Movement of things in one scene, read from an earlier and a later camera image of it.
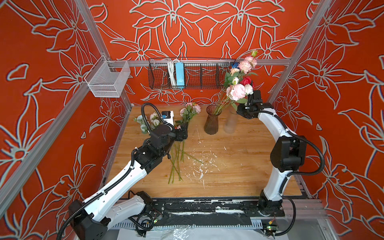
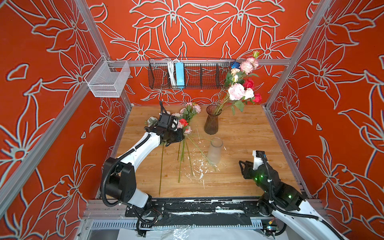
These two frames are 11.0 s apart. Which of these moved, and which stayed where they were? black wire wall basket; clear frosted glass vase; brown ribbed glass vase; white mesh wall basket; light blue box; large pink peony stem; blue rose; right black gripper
Moved: clear frosted glass vase; right black gripper
Stayed: large pink peony stem; white mesh wall basket; black wire wall basket; light blue box; blue rose; brown ribbed glass vase
